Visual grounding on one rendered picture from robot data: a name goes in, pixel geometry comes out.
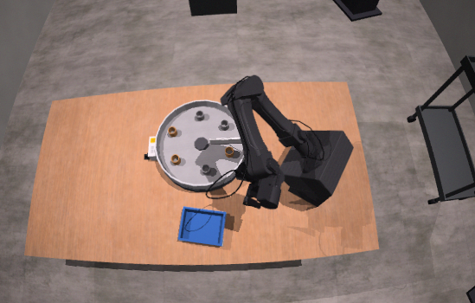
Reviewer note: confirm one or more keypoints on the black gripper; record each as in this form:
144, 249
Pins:
248, 201

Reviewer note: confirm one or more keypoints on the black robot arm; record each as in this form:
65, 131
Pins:
260, 160

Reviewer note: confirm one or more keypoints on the blue tray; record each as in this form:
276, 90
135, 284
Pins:
202, 225

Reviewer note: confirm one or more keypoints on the bronze bushing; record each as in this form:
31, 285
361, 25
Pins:
178, 161
172, 128
229, 149

